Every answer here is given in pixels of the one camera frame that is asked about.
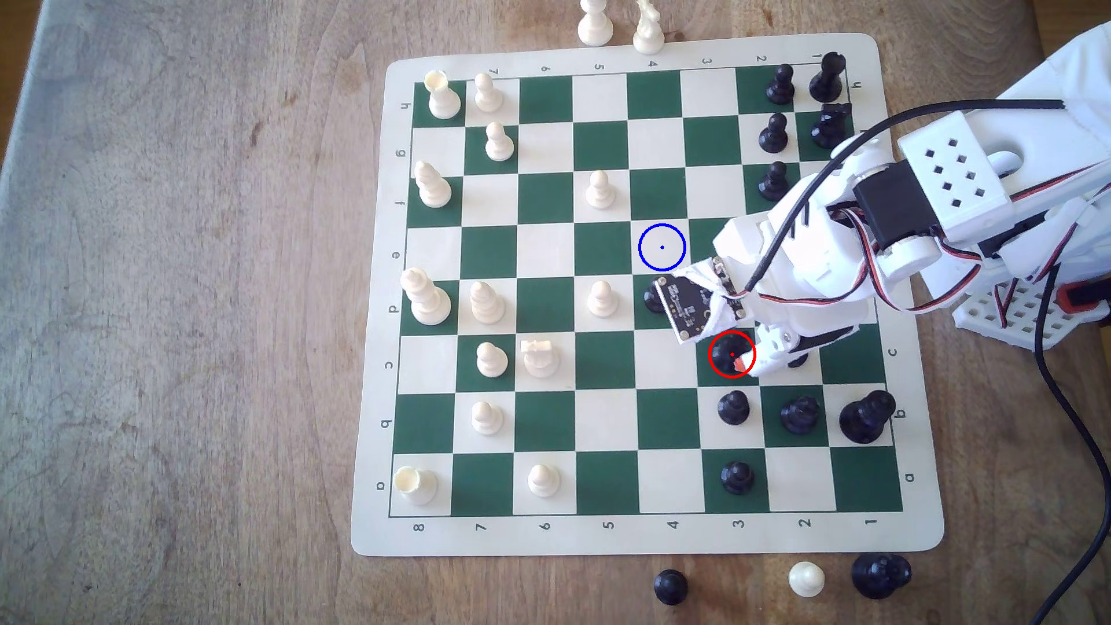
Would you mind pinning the black chess king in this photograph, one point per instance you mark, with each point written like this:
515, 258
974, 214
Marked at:
878, 577

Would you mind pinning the black camera circuit board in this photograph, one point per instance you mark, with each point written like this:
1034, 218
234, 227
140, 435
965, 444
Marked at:
690, 312

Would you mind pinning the white perforated base plate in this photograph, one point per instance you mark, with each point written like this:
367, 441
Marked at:
1007, 319

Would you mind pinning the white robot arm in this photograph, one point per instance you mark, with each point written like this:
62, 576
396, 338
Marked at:
955, 169

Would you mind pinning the green and cream chess mat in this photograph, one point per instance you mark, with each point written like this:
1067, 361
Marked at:
607, 364

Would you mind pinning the white chess rook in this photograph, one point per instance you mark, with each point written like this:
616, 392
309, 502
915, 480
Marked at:
444, 102
418, 488

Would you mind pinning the white pawn off board top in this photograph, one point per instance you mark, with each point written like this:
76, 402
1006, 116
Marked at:
595, 26

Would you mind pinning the black pawn b2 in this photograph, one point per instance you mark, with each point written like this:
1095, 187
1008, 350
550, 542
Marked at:
798, 418

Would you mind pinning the white chess pawn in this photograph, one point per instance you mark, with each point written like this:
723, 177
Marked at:
489, 97
602, 302
492, 361
499, 146
487, 420
806, 580
544, 482
600, 193

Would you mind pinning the white chess bishop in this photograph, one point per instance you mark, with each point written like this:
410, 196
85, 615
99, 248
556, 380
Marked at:
487, 305
434, 191

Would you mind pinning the orange clamp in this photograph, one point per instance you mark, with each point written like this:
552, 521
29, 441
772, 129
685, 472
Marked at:
1085, 299

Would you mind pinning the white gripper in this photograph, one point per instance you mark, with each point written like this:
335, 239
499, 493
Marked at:
782, 346

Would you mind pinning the white queen d8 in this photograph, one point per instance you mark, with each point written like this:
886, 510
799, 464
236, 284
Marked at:
430, 304

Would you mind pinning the black chess queen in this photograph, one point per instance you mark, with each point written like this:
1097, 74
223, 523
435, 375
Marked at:
864, 421

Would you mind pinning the black chess pawn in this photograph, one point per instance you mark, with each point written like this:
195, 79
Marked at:
671, 588
733, 410
772, 182
738, 479
797, 359
652, 299
780, 88
772, 137

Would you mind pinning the white chess knight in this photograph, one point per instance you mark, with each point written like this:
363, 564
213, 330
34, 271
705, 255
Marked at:
648, 33
542, 360

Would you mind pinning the black chess rook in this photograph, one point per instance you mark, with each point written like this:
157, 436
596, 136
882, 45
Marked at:
824, 85

